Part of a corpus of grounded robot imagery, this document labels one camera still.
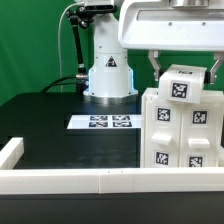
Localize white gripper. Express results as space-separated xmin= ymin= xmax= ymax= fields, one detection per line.
xmin=118 ymin=0 xmax=224 ymax=84

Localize white cable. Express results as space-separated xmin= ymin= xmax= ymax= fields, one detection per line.
xmin=57 ymin=2 xmax=84 ymax=94

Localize white base marker plate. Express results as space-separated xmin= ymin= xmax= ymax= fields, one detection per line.
xmin=67 ymin=114 xmax=141 ymax=130

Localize white cabinet top block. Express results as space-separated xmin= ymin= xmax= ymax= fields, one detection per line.
xmin=158 ymin=64 xmax=206 ymax=104

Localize white cabinet door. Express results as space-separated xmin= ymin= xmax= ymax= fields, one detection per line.
xmin=179 ymin=91 xmax=224 ymax=168
xmin=144 ymin=97 xmax=181 ymax=168

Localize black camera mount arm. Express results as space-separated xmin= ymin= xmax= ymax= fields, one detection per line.
xmin=65 ymin=4 xmax=118 ymax=81

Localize black cables at base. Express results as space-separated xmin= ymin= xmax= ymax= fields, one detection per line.
xmin=40 ymin=75 xmax=90 ymax=94

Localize white cabinet body box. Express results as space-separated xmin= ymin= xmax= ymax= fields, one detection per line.
xmin=139 ymin=87 xmax=224 ymax=169

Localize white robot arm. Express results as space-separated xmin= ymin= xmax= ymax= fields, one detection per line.
xmin=74 ymin=0 xmax=224 ymax=104

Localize white U-shaped obstacle fence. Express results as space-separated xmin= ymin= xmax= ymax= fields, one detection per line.
xmin=0 ymin=137 xmax=224 ymax=195

